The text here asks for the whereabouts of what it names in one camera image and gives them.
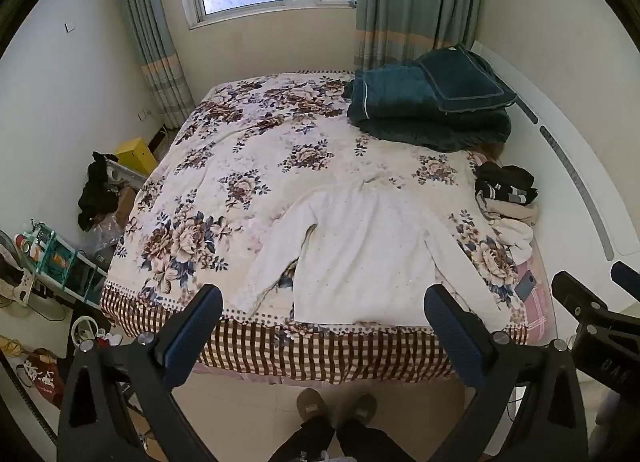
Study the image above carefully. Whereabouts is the white knit sweater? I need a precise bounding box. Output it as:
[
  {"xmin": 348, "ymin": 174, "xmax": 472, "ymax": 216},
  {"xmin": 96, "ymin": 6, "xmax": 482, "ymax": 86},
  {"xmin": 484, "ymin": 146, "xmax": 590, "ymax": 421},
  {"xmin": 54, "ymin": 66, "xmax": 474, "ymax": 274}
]
[{"xmin": 235, "ymin": 181, "xmax": 507, "ymax": 338}]

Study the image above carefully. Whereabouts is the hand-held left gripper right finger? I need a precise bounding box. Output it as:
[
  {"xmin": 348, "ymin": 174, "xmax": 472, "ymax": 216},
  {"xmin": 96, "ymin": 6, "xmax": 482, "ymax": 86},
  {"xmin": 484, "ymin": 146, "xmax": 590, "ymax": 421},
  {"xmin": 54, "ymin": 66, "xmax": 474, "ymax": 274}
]
[{"xmin": 423, "ymin": 284, "xmax": 590, "ymax": 462}]

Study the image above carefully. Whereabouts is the black hanging garment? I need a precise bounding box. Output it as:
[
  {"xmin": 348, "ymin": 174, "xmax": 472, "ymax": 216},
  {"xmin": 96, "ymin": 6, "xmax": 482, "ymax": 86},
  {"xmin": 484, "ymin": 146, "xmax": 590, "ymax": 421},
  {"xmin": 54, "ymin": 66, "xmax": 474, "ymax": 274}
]
[{"xmin": 76, "ymin": 152, "xmax": 121, "ymax": 232}]

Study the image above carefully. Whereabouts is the black striped clothes pile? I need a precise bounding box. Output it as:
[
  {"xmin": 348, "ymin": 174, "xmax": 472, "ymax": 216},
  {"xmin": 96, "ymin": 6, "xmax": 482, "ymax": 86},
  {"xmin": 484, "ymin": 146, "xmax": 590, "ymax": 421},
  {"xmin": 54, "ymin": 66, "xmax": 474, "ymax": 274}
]
[{"xmin": 474, "ymin": 161, "xmax": 540, "ymax": 205}]

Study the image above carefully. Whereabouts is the cardboard box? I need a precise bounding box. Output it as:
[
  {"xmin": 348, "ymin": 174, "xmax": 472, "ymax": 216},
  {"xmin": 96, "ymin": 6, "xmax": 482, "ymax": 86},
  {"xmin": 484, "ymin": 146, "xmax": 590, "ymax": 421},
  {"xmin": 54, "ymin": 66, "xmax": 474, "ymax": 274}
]
[{"xmin": 115, "ymin": 184, "xmax": 143, "ymax": 223}]

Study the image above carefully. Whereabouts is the teal pillow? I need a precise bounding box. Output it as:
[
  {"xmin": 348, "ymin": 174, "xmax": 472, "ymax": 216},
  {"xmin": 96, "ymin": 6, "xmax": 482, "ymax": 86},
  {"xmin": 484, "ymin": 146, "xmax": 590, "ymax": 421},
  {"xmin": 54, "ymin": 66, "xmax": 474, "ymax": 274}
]
[{"xmin": 416, "ymin": 44, "xmax": 518, "ymax": 115}]

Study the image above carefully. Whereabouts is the red printed bag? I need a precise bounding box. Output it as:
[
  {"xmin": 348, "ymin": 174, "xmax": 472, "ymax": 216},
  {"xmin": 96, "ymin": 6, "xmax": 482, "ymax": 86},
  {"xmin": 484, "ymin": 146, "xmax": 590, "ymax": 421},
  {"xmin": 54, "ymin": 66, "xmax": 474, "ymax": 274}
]
[{"xmin": 17, "ymin": 348, "xmax": 66, "ymax": 395}]

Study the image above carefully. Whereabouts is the folded teal quilt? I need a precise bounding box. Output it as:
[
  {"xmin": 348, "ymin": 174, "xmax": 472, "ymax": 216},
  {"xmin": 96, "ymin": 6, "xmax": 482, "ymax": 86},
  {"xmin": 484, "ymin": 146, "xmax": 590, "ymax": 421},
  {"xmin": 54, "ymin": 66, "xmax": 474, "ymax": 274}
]
[{"xmin": 342, "ymin": 64, "xmax": 512, "ymax": 153}]

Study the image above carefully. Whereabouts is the person's left brown slipper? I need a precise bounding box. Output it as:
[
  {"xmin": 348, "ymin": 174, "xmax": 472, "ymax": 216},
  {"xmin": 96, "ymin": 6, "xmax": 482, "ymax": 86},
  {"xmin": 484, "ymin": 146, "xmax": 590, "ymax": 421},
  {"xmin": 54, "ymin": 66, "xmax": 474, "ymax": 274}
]
[{"xmin": 296, "ymin": 388, "xmax": 331, "ymax": 423}]

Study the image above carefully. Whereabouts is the blue smartphone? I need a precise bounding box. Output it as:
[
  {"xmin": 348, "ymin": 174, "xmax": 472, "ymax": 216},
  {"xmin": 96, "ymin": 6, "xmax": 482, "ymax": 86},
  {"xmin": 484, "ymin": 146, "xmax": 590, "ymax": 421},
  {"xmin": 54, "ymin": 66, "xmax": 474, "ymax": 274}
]
[{"xmin": 515, "ymin": 271, "xmax": 537, "ymax": 302}]

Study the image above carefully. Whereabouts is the person's brown slipper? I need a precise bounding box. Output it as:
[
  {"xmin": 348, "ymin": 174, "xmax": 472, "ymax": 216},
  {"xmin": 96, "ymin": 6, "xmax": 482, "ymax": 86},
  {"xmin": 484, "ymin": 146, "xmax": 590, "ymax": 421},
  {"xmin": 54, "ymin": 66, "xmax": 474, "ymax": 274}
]
[
  {"xmin": 296, "ymin": 388, "xmax": 331, "ymax": 423},
  {"xmin": 345, "ymin": 393, "xmax": 378, "ymax": 430}
]

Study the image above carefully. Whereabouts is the pink checked bed sheet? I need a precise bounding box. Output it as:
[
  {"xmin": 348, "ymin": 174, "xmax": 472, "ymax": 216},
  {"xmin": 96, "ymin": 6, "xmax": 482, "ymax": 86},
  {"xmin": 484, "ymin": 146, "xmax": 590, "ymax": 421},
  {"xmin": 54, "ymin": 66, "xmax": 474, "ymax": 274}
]
[{"xmin": 510, "ymin": 242, "xmax": 556, "ymax": 348}]

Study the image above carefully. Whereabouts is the white headboard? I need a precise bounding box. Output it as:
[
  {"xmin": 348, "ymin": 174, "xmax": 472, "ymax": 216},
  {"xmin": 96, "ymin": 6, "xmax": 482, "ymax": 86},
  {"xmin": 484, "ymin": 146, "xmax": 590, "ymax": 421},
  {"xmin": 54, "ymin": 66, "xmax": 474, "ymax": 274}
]
[{"xmin": 470, "ymin": 39, "xmax": 640, "ymax": 283}]

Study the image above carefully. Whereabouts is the teal storage rack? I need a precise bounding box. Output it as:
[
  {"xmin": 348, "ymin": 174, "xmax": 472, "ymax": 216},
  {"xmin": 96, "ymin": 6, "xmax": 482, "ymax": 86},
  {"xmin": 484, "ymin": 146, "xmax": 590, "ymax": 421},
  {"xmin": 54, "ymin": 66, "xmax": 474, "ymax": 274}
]
[{"xmin": 20, "ymin": 222, "xmax": 108, "ymax": 305}]

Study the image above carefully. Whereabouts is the person's right leg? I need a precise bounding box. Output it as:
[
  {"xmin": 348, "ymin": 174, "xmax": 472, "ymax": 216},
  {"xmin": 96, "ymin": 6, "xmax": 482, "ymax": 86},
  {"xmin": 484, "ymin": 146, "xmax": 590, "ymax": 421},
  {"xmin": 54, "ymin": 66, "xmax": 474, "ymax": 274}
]
[{"xmin": 336, "ymin": 419, "xmax": 401, "ymax": 462}]

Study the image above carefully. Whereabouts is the beige and white clothes pile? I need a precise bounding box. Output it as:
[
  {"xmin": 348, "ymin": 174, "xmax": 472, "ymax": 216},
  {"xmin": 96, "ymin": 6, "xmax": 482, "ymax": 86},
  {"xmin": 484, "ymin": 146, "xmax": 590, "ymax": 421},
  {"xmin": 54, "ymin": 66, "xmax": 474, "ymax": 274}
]
[{"xmin": 477, "ymin": 192, "xmax": 542, "ymax": 263}]

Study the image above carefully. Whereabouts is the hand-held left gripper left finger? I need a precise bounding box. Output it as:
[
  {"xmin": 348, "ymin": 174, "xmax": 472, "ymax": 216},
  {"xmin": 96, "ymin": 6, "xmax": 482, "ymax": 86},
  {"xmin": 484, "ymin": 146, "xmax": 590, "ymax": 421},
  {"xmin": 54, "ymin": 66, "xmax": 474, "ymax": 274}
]
[{"xmin": 56, "ymin": 284, "xmax": 224, "ymax": 462}]

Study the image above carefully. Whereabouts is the person's right brown slipper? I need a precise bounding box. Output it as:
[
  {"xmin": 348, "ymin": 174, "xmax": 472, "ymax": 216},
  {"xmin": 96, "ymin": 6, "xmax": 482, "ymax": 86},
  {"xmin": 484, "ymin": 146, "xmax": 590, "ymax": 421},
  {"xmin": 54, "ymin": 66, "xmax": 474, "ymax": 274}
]
[{"xmin": 345, "ymin": 393, "xmax": 378, "ymax": 430}]

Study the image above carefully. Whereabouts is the yellow box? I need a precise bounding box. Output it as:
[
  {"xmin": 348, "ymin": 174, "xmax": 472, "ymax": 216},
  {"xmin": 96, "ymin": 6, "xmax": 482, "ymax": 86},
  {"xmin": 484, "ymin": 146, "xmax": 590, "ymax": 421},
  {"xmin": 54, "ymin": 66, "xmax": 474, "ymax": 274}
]
[{"xmin": 115, "ymin": 138, "xmax": 157, "ymax": 175}]

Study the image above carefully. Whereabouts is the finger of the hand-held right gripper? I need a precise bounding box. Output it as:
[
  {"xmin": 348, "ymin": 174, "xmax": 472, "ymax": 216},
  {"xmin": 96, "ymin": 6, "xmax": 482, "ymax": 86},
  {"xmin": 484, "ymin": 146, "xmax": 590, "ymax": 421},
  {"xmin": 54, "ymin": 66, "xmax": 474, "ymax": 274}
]
[
  {"xmin": 551, "ymin": 271, "xmax": 608, "ymax": 315},
  {"xmin": 611, "ymin": 261, "xmax": 640, "ymax": 300}
]

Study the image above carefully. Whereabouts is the clear plastic bag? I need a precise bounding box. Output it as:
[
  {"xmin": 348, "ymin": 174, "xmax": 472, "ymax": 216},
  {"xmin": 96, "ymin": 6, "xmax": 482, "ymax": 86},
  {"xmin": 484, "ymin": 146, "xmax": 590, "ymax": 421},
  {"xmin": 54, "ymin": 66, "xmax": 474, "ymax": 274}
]
[{"xmin": 82, "ymin": 222, "xmax": 123, "ymax": 263}]

